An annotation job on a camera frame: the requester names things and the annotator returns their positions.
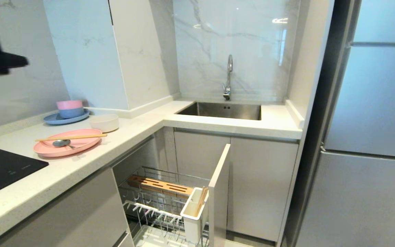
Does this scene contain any narrow grey cabinet door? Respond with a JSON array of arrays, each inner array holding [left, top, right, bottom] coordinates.
[[173, 130, 231, 182]]

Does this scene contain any pink bowl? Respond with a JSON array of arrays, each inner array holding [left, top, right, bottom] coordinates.
[[56, 100, 83, 110]]

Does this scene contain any grey pull-out front panel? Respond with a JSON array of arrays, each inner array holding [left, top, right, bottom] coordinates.
[[208, 143, 231, 247]]

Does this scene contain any blue bowl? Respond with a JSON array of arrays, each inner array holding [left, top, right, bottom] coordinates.
[[58, 107, 85, 119]]

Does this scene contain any chrome faucet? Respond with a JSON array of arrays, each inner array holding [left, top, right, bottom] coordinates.
[[222, 54, 234, 101]]

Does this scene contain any black induction cooktop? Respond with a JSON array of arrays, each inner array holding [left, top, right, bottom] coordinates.
[[0, 144, 49, 202]]

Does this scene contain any white bowl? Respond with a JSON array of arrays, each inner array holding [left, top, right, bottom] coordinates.
[[89, 114, 120, 133]]

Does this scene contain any grey drawer front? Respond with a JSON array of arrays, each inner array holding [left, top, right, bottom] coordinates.
[[0, 167, 131, 247]]

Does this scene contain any short silver refrigerator door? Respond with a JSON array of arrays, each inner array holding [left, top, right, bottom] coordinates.
[[295, 151, 395, 247]]

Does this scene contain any wide grey cabinet door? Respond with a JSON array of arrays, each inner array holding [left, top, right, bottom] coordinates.
[[227, 137, 299, 243]]

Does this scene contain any white utensil holder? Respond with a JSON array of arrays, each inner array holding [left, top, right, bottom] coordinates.
[[180, 187, 209, 244]]

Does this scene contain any wooden chopsticks bundle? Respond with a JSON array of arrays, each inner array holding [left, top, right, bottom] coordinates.
[[197, 186, 209, 217]]

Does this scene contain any wooden chopstick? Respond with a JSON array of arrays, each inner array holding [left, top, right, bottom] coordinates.
[[35, 133, 108, 142]]

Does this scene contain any pink plate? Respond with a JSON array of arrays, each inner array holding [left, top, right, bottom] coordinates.
[[33, 129, 104, 158]]

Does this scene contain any silver refrigerator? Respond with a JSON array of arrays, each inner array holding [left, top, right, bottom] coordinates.
[[282, 0, 395, 247]]

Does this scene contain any metal spoon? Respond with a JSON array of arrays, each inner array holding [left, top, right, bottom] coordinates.
[[52, 139, 76, 150]]

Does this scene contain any stainless steel sink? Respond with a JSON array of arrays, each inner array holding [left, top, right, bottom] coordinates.
[[176, 101, 262, 121]]

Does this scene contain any tall silver refrigerator door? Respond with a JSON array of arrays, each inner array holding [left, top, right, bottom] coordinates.
[[324, 0, 395, 159]]

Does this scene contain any black range hood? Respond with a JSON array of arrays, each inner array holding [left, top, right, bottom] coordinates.
[[0, 28, 29, 79]]

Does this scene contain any wooden knife holder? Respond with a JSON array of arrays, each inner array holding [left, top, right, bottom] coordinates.
[[127, 175, 194, 197]]

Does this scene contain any wire pull-out dish rack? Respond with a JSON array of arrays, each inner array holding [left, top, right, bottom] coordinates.
[[118, 166, 211, 247]]

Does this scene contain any blue plate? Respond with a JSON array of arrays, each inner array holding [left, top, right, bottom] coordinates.
[[43, 109, 91, 126]]

